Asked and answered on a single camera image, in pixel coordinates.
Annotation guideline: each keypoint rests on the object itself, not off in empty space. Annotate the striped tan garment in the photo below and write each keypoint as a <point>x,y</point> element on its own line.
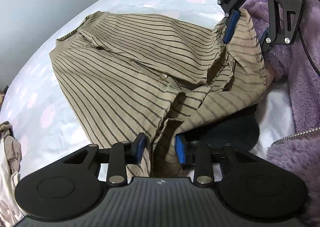
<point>4,126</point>

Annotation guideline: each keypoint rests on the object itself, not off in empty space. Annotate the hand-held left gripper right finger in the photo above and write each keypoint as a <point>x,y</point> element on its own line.
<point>180,149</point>

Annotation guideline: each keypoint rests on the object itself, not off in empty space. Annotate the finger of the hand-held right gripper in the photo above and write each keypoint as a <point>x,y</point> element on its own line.
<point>263,39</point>
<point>231,27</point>

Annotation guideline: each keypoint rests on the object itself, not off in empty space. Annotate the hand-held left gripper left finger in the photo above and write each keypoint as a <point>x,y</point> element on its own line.
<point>140,148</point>

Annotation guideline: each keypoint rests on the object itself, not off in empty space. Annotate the tan striped shirt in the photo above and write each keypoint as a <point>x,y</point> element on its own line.
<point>112,79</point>

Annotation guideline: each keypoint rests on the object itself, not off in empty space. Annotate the purple fuzzy robe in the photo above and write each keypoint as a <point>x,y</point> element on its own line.
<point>300,92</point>

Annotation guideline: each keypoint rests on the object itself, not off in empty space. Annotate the grey satin cloth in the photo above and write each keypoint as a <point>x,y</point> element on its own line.
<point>11,152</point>

